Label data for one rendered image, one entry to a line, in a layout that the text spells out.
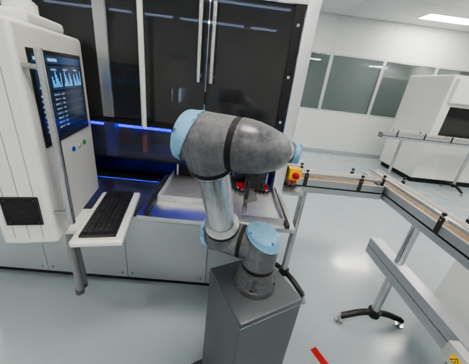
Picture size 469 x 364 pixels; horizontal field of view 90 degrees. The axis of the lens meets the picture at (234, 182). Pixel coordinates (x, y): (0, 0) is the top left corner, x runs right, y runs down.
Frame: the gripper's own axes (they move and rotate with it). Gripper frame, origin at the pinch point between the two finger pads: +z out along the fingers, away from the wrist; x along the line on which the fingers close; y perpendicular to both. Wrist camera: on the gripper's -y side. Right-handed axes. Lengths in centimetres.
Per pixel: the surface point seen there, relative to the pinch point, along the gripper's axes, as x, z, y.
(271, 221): -6.2, 4.8, 12.7
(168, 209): -1.3, 6.7, -34.7
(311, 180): 42, 1, 45
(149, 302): 20, 95, -53
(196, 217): -5.7, 6.7, -20.7
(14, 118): -23, -33, -76
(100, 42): 31, -61, -75
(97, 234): -16, 13, -60
